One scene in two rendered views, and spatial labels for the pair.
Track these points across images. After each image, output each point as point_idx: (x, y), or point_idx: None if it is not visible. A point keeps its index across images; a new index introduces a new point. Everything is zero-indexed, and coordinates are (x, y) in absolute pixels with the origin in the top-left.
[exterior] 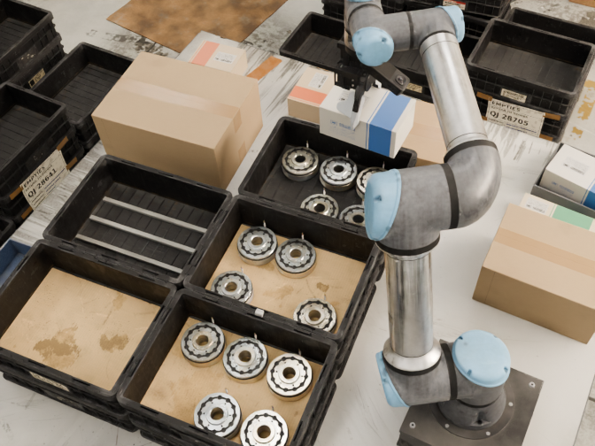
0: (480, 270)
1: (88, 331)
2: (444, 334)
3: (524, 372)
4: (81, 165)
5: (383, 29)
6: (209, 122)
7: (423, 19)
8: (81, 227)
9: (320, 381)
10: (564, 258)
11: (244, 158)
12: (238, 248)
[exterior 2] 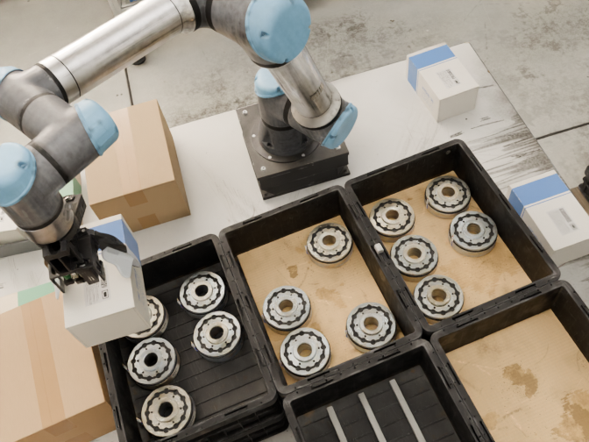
0: (157, 228)
1: (542, 414)
2: (238, 209)
3: (225, 151)
4: None
5: (70, 109)
6: None
7: (30, 87)
8: None
9: (383, 167)
10: (124, 142)
11: None
12: (327, 360)
